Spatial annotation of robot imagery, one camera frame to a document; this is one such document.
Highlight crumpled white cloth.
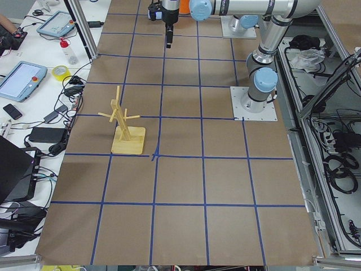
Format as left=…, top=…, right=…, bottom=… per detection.
left=290, top=49, right=325, bottom=72

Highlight upper blue teach pendant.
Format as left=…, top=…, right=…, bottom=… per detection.
left=36, top=11, right=75, bottom=38

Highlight yellow tape roll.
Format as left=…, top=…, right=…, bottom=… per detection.
left=51, top=65, right=71, bottom=81

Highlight clear bottle red cap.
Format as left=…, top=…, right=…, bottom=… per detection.
left=60, top=38, right=78, bottom=65

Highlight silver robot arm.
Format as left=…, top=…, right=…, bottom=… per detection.
left=241, top=1, right=320, bottom=113
left=161, top=1, right=320, bottom=49

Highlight black laptop computer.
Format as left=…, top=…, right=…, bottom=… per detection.
left=1, top=137, right=41, bottom=203

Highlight orange can container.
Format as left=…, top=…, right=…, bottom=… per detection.
left=179, top=0, right=190, bottom=15

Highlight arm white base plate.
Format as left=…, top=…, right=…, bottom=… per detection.
left=221, top=15, right=258, bottom=39
left=230, top=86, right=278, bottom=121

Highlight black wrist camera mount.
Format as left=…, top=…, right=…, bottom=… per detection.
left=148, top=1, right=162, bottom=21

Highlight black smartphone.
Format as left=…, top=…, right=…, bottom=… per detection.
left=3, top=104, right=23, bottom=120

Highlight lower blue teach pendant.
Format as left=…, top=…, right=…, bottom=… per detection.
left=1, top=61, right=47, bottom=102

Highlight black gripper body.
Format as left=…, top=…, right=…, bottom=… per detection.
left=161, top=0, right=180, bottom=24

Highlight black power brick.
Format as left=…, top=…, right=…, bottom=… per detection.
left=29, top=127, right=66, bottom=143

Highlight blue teach pendant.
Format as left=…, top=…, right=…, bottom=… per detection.
left=36, top=11, right=75, bottom=38
left=1, top=61, right=47, bottom=102

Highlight black scissors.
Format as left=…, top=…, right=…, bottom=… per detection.
left=32, top=9, right=45, bottom=16

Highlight aluminium frame post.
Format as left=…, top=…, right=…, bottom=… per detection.
left=64, top=0, right=98, bottom=60

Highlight wooden cup tree stand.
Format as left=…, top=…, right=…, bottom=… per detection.
left=98, top=86, right=146, bottom=155

